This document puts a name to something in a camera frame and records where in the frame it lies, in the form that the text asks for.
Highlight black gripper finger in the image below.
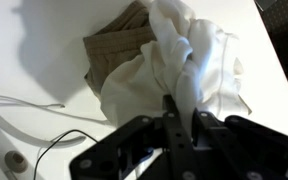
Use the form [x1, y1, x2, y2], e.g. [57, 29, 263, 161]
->
[163, 95, 180, 118]

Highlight white cloth garment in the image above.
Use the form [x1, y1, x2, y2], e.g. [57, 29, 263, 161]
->
[101, 0, 251, 127]

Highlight tan khaki shorts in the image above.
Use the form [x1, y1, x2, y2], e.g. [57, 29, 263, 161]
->
[83, 0, 155, 97]

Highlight small round white object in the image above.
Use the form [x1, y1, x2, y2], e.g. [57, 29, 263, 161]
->
[4, 151, 28, 173]

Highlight thin black cable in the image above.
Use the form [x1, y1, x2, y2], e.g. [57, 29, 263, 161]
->
[33, 129, 99, 180]

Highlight white cable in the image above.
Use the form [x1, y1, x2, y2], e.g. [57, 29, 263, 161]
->
[0, 94, 112, 125]

